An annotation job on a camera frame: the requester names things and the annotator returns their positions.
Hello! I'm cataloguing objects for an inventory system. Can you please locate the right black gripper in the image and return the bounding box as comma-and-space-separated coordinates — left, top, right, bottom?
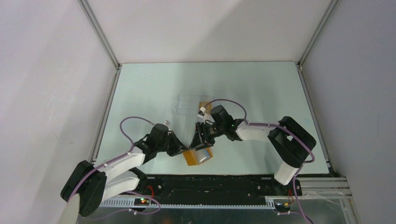
189, 121, 225, 151

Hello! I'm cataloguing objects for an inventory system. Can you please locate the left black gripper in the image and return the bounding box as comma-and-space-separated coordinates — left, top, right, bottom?
156, 130, 189, 157

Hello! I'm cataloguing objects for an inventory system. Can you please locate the orange card holder wallet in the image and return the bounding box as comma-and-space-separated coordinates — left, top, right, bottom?
182, 147, 213, 166

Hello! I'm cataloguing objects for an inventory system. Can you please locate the tan credit card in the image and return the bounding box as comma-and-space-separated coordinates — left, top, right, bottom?
198, 101, 212, 115

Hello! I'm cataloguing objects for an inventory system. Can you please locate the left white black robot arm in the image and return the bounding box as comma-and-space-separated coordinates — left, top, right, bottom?
60, 124, 187, 217

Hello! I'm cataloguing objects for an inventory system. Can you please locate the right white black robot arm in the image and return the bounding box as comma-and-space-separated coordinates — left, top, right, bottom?
189, 105, 316, 195

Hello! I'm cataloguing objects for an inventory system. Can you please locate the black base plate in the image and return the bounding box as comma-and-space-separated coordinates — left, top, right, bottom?
135, 175, 302, 206

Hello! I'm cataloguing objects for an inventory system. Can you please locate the grey slotted cable duct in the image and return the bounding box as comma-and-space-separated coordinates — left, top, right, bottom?
99, 197, 276, 209

